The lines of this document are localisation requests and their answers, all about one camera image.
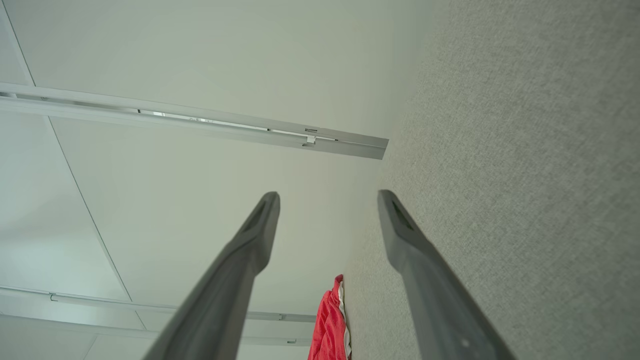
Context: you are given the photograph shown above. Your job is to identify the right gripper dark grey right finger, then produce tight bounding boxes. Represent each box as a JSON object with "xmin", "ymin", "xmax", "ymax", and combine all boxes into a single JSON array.
[{"xmin": 377, "ymin": 189, "xmax": 516, "ymax": 360}]

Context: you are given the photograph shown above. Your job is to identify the red shorts with white stripe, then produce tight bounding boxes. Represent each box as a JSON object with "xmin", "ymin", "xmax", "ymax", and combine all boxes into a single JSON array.
[{"xmin": 307, "ymin": 274, "xmax": 352, "ymax": 360}]

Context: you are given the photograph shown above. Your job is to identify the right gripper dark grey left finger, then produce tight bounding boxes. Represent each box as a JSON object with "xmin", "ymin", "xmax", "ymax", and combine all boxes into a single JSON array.
[{"xmin": 142, "ymin": 191, "xmax": 281, "ymax": 360}]

